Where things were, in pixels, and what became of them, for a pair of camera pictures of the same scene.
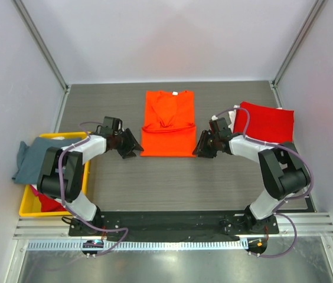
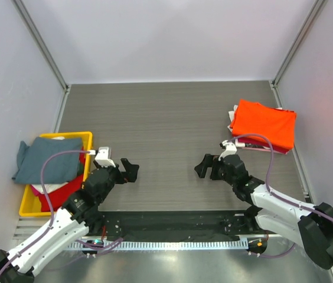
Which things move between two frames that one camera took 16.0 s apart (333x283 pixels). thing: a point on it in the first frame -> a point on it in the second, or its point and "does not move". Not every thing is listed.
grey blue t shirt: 29,158 does not move
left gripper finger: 130,141 -> 130,168
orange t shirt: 169,130 -> 253,118
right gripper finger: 202,144 -> 209,160
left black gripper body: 119,141 -> 114,174
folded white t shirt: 232,114 does not move
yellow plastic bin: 30,206 does not move
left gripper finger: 126,152 -> 129,178
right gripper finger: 205,153 -> 202,168
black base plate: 174,225 does not move
